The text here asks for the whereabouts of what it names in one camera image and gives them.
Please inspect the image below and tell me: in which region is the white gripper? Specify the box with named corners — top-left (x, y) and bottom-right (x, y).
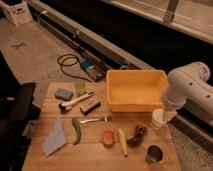
top-left (151, 109), bottom-right (177, 129)

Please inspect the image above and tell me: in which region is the red orange apple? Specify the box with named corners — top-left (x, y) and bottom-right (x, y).
top-left (102, 130), bottom-right (115, 146)

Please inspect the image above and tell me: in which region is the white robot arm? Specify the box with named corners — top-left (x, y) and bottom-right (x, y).
top-left (151, 62), bottom-right (213, 129)

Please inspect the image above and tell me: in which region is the metal cup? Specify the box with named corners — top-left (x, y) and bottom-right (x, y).
top-left (146, 145), bottom-right (163, 163)

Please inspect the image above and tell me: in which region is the clear green plastic cup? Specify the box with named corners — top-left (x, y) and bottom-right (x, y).
top-left (75, 80), bottom-right (86, 96)

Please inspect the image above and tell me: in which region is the dark grape bunch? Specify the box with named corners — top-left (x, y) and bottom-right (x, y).
top-left (127, 125), bottom-right (147, 148)

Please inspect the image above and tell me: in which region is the yellow plastic bin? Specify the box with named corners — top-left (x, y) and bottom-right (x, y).
top-left (106, 70), bottom-right (168, 112)

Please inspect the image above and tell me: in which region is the yellow banana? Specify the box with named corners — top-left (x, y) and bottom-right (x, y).
top-left (117, 128), bottom-right (128, 157)

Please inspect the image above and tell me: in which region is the green chili pepper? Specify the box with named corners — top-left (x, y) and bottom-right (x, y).
top-left (71, 117), bottom-right (81, 145)

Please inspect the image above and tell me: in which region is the blue black power box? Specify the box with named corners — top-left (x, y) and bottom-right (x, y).
top-left (80, 59), bottom-right (105, 82)

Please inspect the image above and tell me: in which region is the blue sponge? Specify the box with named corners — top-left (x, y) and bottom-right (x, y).
top-left (55, 88), bottom-right (73, 101)

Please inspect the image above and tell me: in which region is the blue grey cloth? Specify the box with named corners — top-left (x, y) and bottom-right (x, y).
top-left (42, 117), bottom-right (67, 156)

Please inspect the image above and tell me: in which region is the black chair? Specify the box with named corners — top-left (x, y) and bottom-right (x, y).
top-left (0, 51), bottom-right (40, 171)

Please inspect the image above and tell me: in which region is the white crate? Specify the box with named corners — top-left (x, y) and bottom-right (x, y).
top-left (0, 0), bottom-right (33, 27)

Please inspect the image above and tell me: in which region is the white handled brush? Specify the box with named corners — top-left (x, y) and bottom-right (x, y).
top-left (58, 92), bottom-right (95, 112)

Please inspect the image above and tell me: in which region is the black cable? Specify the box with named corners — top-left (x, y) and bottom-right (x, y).
top-left (56, 53), bottom-right (93, 83)

